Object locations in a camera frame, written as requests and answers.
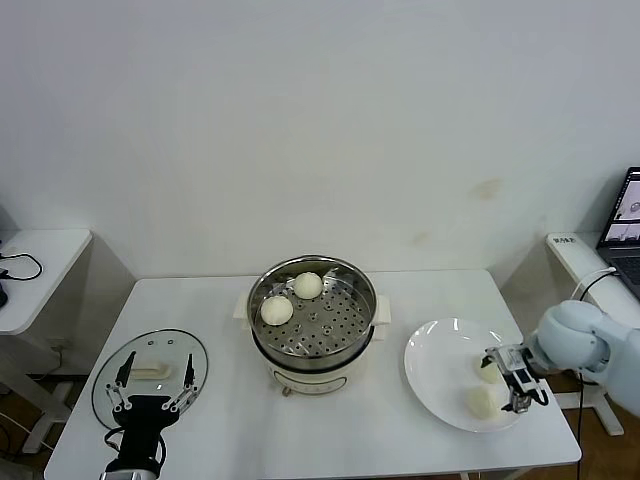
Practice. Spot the glass pot lid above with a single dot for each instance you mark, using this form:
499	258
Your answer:
150	372

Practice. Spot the small table label sticker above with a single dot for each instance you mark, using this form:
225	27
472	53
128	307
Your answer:
564	240

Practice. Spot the perforated steel steamer basket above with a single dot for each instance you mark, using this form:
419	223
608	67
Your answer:
332	327

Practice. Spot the white laptop side table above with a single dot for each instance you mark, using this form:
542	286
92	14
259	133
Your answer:
580	260

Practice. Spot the white steamed baozi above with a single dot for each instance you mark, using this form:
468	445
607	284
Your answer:
307	286
481	401
276	311
487	376

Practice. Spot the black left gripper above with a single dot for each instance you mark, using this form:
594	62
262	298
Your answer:
145	425

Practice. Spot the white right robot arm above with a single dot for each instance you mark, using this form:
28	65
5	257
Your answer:
575	330

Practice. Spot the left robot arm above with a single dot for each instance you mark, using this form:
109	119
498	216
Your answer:
130	471

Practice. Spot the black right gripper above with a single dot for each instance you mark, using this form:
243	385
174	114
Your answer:
517	359

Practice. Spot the dark open laptop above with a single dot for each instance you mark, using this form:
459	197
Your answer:
625	250

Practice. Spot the white round plate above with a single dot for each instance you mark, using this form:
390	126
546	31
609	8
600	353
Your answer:
440	360

